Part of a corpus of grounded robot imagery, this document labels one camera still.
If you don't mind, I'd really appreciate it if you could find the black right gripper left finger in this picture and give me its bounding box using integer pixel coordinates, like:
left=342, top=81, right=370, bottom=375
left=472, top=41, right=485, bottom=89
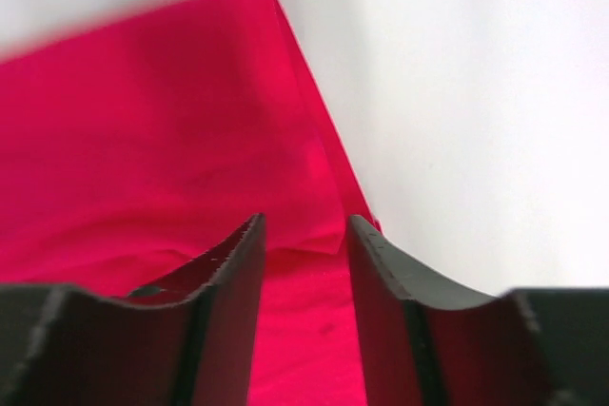
left=1, top=214, right=265, bottom=405

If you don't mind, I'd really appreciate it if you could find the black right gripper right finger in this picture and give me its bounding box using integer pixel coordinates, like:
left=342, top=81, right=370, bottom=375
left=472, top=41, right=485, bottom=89
left=347, top=216, right=608, bottom=405

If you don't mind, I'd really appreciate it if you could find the crimson red t-shirt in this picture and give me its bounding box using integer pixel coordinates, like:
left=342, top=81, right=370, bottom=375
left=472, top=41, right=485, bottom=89
left=1, top=0, right=370, bottom=405

